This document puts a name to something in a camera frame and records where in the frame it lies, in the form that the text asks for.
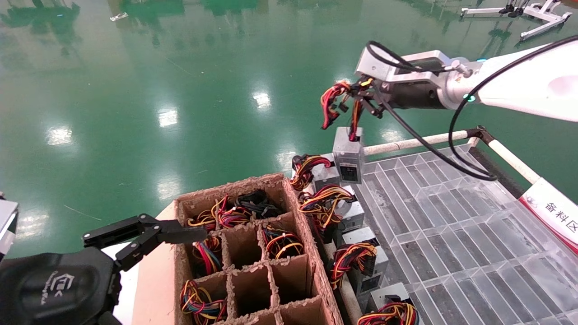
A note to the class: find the beige pipe rail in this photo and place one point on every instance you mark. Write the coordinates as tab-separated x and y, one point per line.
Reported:
347	293

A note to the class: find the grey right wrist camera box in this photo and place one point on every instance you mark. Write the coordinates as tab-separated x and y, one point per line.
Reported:
384	67

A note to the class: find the clear plastic compartment tray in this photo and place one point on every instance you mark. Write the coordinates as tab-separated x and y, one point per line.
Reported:
451	225

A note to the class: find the brown cardboard divider box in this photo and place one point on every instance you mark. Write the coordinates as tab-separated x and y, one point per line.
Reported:
293	275

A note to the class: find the white paper scrap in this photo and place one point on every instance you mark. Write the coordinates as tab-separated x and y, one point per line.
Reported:
119	17

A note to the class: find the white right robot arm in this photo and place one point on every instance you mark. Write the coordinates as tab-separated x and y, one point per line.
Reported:
533	85

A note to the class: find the white metal floor stand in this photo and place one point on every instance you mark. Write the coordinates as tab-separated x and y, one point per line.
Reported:
546	16

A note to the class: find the white red printed sign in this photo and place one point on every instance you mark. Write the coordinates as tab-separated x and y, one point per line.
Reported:
555	212

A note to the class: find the black pipe corner connector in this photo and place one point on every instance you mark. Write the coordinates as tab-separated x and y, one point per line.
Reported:
479	134

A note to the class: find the pink flat board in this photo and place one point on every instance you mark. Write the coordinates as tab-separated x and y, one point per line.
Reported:
156	280

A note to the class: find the black foam strip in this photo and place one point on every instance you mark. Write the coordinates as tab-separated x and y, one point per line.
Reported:
494	174

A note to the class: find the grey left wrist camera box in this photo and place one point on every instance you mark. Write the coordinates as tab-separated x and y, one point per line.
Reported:
6	225

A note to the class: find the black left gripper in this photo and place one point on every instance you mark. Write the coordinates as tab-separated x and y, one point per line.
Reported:
54	289

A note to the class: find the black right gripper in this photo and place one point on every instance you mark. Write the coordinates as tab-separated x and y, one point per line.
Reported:
415	95

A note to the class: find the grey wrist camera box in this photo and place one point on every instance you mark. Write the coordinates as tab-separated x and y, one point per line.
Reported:
6	225
384	67

